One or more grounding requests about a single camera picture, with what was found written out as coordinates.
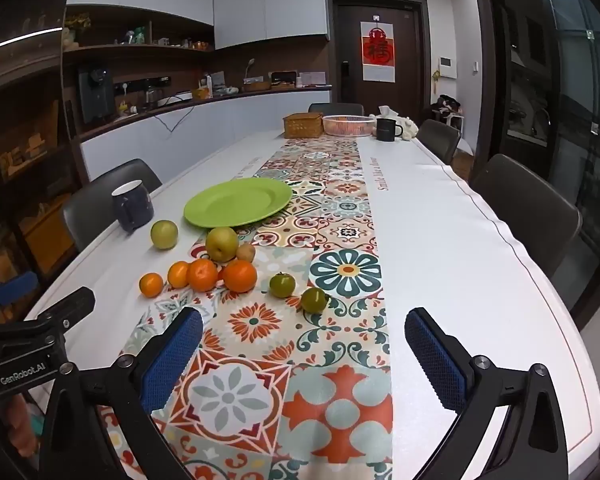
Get yellow pear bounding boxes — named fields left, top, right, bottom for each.
left=205, top=227, right=240, bottom=263

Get pink plastic basket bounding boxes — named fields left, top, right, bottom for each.
left=322, top=114, right=377, bottom=138

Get glass sliding door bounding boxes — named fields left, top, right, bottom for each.
left=472, top=0, right=600, bottom=331

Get glass display cabinet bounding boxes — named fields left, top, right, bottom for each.
left=0, top=0, right=88, bottom=311

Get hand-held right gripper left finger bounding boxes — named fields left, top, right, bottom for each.
left=37, top=306, right=204, bottom=480

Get green plate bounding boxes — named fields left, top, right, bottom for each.
left=183, top=177, right=294, bottom=229

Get red and white wall poster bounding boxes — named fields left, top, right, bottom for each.
left=361, top=15, right=397, bottom=82

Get dark blue mug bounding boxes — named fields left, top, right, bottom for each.
left=111, top=179, right=156, bottom=233

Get small orange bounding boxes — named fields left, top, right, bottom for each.
left=167, top=261, right=191, bottom=289
left=139, top=272, right=165, bottom=297

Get black water dispenser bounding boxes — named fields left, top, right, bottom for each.
left=77, top=66, right=117, bottom=126

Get dark bag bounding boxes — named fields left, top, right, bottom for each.
left=430, top=94, right=465, bottom=123

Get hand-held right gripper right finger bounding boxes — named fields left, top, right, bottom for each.
left=404, top=307, right=571, bottom=480

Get wooden wall shelf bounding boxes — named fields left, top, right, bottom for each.
left=62, top=4, right=216, bottom=66

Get person's left hand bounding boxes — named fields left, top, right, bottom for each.
left=5, top=392, right=40, bottom=458

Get white wall cabinets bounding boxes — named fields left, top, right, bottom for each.
left=66, top=0, right=331, bottom=52

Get wicker basket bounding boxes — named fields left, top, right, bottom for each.
left=283, top=112, right=325, bottom=139

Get white patterned tablecloth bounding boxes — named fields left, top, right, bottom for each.
left=25, top=129, right=600, bottom=480

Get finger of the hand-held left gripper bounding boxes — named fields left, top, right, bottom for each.
left=35, top=286, right=97, bottom=333
left=0, top=271, right=40, bottom=321

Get white kitchen counter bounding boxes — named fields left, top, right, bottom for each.
left=77, top=85, right=333, bottom=183

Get dark wooden door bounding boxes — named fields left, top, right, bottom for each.
left=327, top=0, right=427, bottom=123

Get grey chair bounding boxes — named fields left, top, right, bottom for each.
left=416, top=119, right=462, bottom=166
left=471, top=153, right=582, bottom=281
left=308, top=102, right=365, bottom=117
left=62, top=158, right=163, bottom=253

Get green tomato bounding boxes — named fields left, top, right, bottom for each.
left=269, top=272, right=296, bottom=299

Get black mug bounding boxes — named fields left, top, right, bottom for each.
left=375, top=117, right=404, bottom=141

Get white crumpled cloth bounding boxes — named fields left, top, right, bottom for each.
left=369, top=105, right=419, bottom=140

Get large orange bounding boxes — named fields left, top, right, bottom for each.
left=223, top=259, right=258, bottom=294

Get medium orange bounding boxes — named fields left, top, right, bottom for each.
left=187, top=258, right=219, bottom=292

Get black cable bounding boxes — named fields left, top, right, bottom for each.
left=152, top=91, right=197, bottom=133

